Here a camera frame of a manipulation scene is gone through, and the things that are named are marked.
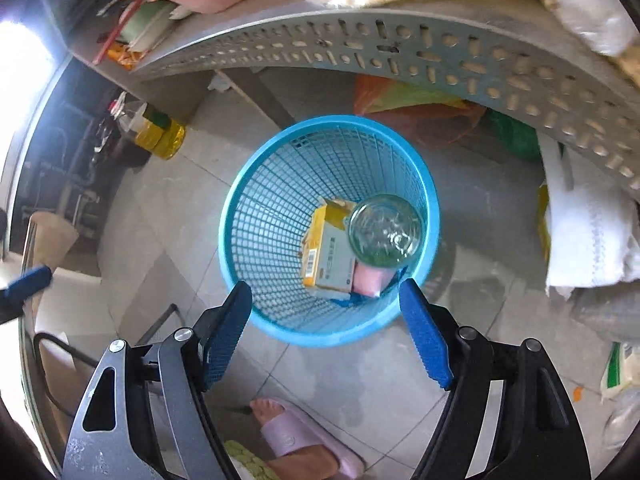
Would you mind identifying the white woven sack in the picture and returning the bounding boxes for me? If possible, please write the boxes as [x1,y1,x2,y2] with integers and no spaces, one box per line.
[542,130,640,301]

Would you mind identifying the white translucent bag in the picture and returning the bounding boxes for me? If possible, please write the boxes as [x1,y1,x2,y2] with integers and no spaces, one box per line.
[520,0,640,56]

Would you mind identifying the person's foot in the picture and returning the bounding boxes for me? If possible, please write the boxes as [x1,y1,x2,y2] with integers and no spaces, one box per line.
[249,397,341,480]

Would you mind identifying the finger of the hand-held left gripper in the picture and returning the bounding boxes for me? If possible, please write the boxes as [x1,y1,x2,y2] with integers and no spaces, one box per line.
[0,265,55,326]

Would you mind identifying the pink slipper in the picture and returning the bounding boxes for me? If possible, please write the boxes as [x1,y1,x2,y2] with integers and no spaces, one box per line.
[260,405,366,480]

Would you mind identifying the white printed sack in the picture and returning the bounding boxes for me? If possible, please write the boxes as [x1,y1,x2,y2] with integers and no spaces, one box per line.
[600,342,640,403]

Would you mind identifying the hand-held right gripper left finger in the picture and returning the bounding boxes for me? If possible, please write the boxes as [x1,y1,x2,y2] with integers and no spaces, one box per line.
[62,280,253,480]

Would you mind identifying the orange plastic bag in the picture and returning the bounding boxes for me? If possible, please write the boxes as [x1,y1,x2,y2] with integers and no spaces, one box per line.
[354,75,486,148]

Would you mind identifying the blue mesh plastic basket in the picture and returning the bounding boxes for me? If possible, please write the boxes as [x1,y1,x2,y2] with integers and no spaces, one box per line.
[218,116,442,348]

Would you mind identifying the clear glass jar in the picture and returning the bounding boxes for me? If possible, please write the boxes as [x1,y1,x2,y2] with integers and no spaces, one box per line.
[348,195,427,267]

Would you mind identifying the yellow cardboard box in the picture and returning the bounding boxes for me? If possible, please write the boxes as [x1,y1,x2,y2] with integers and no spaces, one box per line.
[301,196,358,293]

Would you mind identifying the green patterned cloth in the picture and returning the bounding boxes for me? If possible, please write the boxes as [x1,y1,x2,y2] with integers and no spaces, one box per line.
[222,440,281,480]

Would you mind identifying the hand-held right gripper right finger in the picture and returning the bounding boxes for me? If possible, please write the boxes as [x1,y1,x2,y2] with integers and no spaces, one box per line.
[398,277,593,480]

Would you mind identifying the green plastic bag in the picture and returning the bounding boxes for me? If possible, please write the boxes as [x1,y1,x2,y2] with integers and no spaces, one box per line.
[487,110,543,161]

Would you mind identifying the perforated metal shelf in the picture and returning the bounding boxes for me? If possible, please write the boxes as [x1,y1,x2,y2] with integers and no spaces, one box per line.
[65,0,640,206]

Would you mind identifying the orange snack packets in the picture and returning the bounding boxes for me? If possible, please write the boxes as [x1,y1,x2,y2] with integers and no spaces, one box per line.
[106,42,148,72]

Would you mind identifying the yellow cooking oil bottle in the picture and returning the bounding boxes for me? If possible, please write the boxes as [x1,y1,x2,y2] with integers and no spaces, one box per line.
[112,100,187,161]

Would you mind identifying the pink packet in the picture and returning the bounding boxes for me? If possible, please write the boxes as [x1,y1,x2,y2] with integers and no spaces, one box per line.
[351,263,396,297]

